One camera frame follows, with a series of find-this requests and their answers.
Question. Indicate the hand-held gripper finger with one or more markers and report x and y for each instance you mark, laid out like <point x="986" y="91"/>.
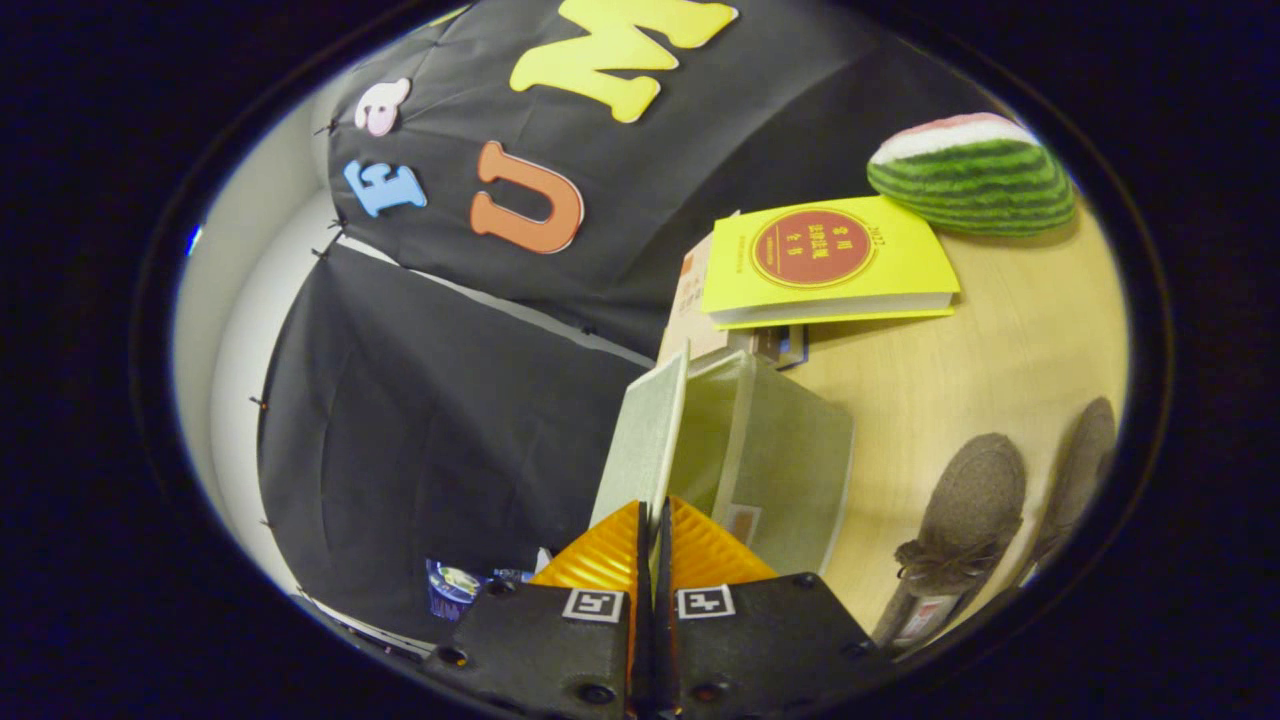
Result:
<point x="666" y="660"/>
<point x="643" y="660"/>

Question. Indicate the pale green fabric storage box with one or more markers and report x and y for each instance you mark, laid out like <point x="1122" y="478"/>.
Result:
<point x="790" y="470"/>

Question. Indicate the brown fuzzy shoe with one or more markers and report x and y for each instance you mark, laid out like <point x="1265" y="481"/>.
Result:
<point x="975" y="490"/>
<point x="1080" y="470"/>

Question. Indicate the colourful printed sheets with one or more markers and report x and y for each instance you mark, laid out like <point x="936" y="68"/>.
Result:
<point x="455" y="585"/>

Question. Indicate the beige book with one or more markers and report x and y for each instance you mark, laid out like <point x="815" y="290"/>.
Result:
<point x="690" y="310"/>

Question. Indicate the yellow book with red circle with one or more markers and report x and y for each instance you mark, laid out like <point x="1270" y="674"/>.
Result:
<point x="900" y="260"/>

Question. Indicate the watermelon slice plush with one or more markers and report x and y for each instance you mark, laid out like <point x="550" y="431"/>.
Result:
<point x="970" y="185"/>

